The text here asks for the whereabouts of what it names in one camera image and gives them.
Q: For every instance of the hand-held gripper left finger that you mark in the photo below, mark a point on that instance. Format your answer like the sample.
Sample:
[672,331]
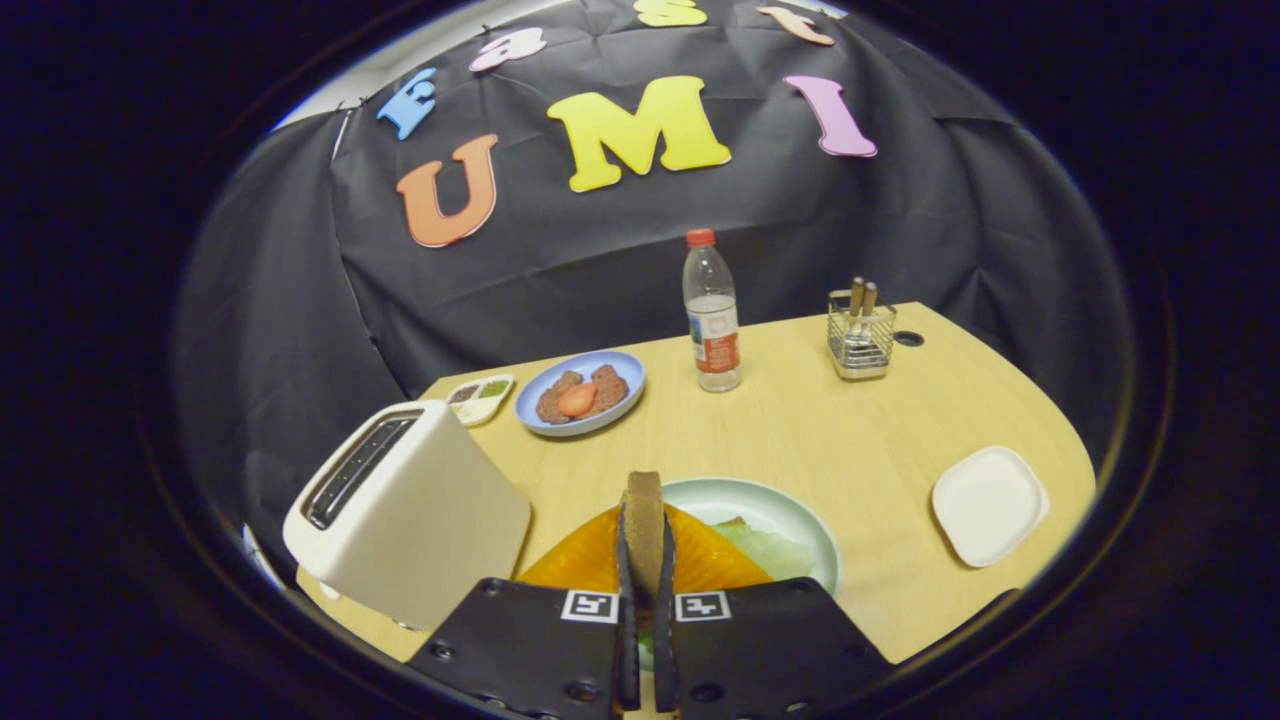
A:
[627,640]

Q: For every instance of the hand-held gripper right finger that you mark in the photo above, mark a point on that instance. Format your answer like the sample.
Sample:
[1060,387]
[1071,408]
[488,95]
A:
[665,640]

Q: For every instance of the brown toast bread slice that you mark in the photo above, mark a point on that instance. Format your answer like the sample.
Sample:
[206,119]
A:
[643,520]

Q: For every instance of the green lettuce leaf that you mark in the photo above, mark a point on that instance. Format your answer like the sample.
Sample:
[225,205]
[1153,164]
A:
[770,552]

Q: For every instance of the pale green round plate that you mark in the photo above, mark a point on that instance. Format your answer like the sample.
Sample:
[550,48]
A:
[770,500]

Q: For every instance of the cream white toaster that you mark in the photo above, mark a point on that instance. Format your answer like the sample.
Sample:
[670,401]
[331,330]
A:
[430,530]

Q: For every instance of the red tomato slice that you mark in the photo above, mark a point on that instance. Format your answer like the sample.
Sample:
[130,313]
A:
[577,399]

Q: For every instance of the brown meat patty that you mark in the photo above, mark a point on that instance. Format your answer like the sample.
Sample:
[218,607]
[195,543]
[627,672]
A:
[610,385]
[553,403]

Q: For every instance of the blue round plate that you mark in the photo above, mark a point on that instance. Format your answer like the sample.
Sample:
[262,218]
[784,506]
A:
[625,368]

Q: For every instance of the white divided seasoning dish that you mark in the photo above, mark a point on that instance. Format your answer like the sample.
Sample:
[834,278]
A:
[480,400]

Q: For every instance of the clear red-capped water bottle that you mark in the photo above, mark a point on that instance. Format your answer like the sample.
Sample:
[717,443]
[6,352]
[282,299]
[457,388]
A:
[712,320]

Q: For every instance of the white square plate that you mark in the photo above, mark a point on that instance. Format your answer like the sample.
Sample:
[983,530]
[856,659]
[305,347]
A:
[990,505]

